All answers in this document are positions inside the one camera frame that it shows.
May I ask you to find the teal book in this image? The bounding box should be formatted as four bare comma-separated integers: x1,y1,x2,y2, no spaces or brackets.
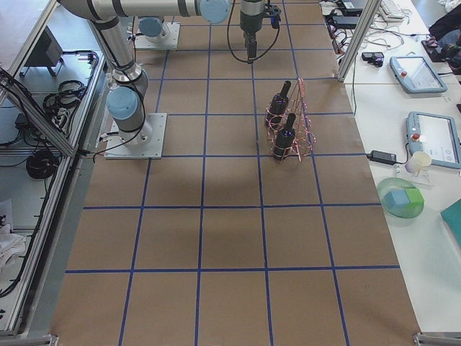
440,200,461,248

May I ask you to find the copper wire wine basket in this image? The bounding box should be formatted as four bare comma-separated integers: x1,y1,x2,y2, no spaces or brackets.
264,78,315,161

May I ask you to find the aluminium frame post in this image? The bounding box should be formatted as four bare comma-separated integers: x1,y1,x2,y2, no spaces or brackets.
336,0,381,82

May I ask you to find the black power adapter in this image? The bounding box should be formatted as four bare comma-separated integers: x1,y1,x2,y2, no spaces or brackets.
367,150,397,166

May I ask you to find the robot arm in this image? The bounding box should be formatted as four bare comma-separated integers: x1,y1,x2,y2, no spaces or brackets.
59,1,235,70
60,1,151,150

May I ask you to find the near teach pendant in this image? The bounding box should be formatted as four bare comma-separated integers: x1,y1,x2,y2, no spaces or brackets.
406,112,460,169

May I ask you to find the teach pendant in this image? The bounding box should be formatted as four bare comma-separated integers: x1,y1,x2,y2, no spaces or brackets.
406,112,460,169
389,56,447,94

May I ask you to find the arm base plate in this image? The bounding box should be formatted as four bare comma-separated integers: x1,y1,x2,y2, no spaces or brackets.
135,18,180,50
104,113,167,159

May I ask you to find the dark bottle in basket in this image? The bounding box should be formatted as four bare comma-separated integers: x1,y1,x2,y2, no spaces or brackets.
266,81,291,124
272,113,296,161

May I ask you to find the green glass bowl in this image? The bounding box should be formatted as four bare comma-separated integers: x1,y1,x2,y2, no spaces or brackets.
377,177,424,218

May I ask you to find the black braided left cable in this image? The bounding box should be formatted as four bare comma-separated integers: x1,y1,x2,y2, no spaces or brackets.
225,0,281,65

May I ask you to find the far teach pendant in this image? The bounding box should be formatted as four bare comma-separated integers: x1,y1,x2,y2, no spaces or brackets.
389,56,447,94

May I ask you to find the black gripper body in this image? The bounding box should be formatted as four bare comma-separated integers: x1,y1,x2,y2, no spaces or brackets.
240,0,264,34

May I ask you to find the white paper cup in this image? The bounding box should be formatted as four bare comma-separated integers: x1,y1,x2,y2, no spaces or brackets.
405,151,432,176

